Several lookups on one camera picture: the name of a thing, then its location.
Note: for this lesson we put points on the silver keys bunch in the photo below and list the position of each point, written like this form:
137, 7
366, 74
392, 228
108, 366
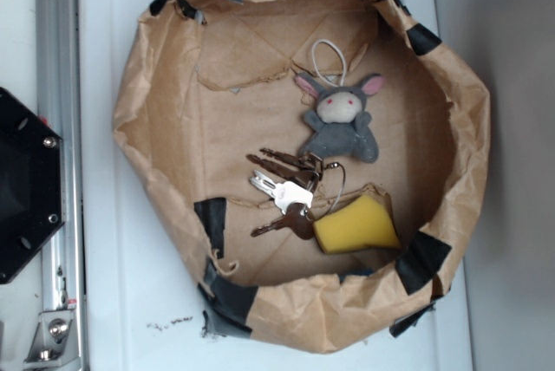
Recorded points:
290, 182

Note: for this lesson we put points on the yellow sponge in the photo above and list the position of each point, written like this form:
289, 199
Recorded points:
362, 224

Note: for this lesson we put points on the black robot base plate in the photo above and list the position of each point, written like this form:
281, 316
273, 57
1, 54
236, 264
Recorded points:
31, 185

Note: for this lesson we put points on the metal corner bracket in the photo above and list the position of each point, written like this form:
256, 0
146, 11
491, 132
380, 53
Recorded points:
55, 343

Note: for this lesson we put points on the grey plush bunny keychain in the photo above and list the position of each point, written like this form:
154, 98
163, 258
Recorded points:
339, 119

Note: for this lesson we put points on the aluminium rail frame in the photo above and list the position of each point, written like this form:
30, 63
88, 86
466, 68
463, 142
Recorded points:
58, 95

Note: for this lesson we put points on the brown paper bin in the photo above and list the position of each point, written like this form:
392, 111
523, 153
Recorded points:
208, 82

